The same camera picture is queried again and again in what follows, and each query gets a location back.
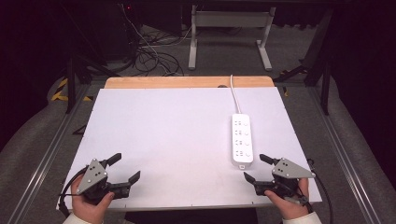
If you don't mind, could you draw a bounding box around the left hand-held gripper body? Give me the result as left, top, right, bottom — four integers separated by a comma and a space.
76, 158, 132, 205

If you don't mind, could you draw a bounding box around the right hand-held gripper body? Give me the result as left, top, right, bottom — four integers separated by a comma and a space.
253, 157, 317, 203

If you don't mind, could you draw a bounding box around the person's left hand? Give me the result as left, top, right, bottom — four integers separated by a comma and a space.
70, 175, 116, 224

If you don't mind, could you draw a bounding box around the person's right hand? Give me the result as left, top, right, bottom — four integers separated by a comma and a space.
264, 177, 311, 220

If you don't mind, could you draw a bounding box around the white power strip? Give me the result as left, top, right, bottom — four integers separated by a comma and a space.
231, 113, 254, 171

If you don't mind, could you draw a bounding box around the black metal stand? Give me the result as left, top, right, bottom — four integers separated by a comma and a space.
60, 6, 120, 115
274, 7, 335, 116

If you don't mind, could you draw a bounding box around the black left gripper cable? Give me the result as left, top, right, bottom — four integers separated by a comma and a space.
57, 164, 92, 218

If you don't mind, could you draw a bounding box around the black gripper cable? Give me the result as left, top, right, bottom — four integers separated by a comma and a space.
292, 158, 334, 224
57, 164, 92, 218

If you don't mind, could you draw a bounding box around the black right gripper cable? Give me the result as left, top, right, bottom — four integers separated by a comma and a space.
292, 158, 334, 224

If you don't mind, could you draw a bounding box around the aluminium floor rail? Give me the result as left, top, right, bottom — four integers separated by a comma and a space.
306, 87, 382, 224
7, 83, 92, 224

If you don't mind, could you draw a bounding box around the white power strip cable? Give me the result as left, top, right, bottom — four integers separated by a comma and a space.
229, 74, 243, 115

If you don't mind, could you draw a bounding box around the tangle of black floor cables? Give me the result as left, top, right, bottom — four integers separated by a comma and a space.
132, 27, 244, 77

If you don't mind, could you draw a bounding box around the white floor cable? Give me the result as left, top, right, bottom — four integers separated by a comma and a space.
120, 3, 194, 63

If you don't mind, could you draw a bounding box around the white metal desk frame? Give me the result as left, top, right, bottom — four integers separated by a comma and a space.
187, 4, 277, 72

